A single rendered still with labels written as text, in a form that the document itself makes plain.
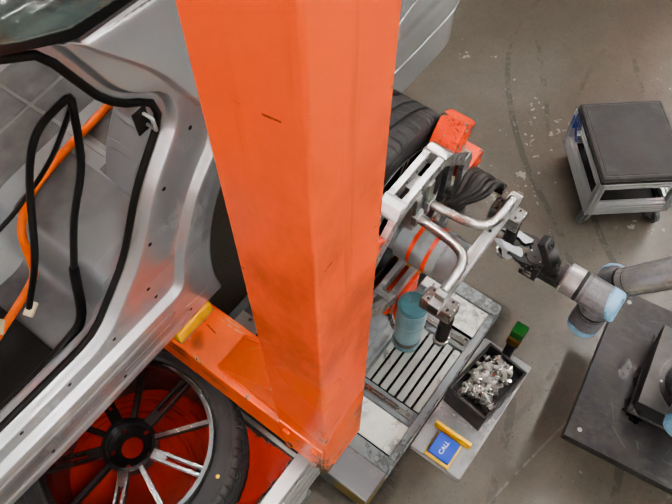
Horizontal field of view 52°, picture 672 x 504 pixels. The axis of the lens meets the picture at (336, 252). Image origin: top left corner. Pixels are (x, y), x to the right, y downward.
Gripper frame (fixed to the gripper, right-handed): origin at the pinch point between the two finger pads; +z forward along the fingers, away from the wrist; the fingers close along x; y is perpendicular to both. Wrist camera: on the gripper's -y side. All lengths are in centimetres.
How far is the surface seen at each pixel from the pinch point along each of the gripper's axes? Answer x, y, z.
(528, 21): 176, 83, 68
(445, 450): -51, 35, -19
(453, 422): -41, 38, -16
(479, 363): -24.6, 28.5, -13.0
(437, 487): -49, 83, -22
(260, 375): -73, 3, 29
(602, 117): 106, 49, 3
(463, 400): -38.0, 26.3, -15.3
